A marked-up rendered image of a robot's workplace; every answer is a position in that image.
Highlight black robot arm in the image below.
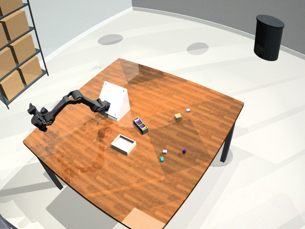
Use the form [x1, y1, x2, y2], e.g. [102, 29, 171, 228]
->
[31, 90, 111, 132]

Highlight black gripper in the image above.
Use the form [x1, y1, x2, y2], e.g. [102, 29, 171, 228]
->
[27, 103, 40, 117]

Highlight tan cube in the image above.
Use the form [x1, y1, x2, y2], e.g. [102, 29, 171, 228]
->
[175, 113, 182, 122]

